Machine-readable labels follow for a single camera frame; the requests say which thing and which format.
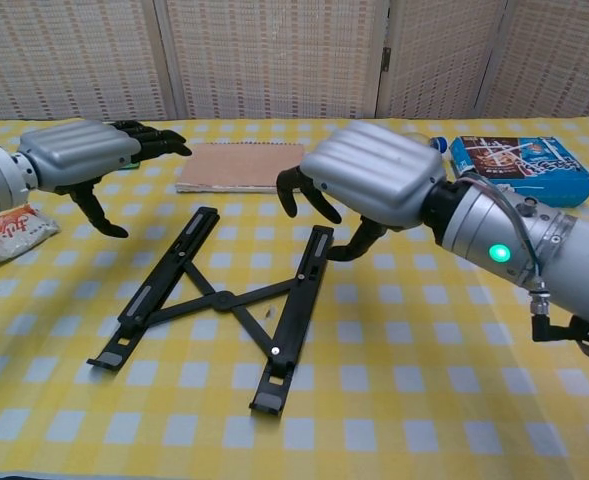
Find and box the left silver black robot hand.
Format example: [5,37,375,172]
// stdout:
[11,118,194,239]

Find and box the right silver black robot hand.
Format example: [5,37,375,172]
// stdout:
[275,119,448,262]

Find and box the black folding laptop stand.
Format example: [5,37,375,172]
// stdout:
[86,205,336,417]

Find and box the clear bottle with blue label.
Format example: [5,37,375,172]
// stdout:
[406,132,449,155]

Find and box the orange white snack bag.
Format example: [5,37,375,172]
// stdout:
[0,202,60,268]

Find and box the brown spiral notebook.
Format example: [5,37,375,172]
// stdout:
[174,142,306,195]

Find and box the woven folding screen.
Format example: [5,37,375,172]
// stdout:
[0,0,589,124]

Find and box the blue snack box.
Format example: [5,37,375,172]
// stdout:
[448,135,589,209]

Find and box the yellow white checked tablecloth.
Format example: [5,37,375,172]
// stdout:
[0,115,589,480]

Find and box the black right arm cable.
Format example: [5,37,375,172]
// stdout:
[530,282,589,364]

